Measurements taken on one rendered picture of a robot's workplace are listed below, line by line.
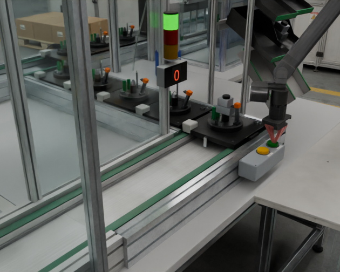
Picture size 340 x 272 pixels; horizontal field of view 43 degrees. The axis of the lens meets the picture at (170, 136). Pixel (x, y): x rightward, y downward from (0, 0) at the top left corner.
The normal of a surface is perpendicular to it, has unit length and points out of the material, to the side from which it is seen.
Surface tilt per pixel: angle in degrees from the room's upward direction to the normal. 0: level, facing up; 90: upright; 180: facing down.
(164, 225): 90
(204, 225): 0
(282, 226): 0
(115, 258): 90
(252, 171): 90
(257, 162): 0
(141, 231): 90
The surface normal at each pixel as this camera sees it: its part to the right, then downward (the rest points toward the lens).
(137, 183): 0.00, -0.90
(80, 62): 0.77, 0.28
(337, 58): -0.55, 0.37
